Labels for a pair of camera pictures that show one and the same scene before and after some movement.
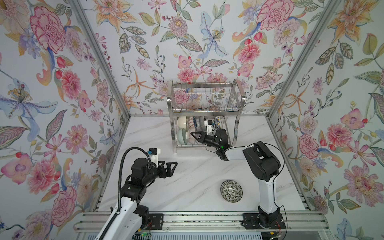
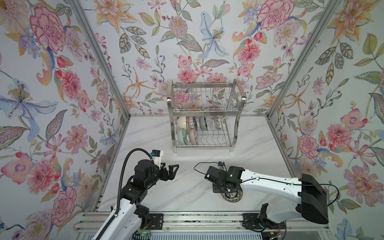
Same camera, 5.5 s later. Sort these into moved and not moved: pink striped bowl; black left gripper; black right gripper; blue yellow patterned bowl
Moved: black right gripper
Not moved: black left gripper; blue yellow patterned bowl; pink striped bowl
